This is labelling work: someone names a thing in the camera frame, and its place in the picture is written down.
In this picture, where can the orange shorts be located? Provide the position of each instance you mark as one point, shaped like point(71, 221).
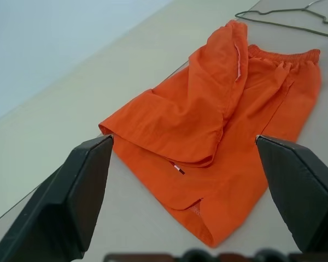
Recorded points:
point(216, 131)

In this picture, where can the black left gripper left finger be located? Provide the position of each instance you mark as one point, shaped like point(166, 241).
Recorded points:
point(57, 202)

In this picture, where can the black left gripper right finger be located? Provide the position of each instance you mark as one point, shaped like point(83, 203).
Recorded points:
point(303, 191)

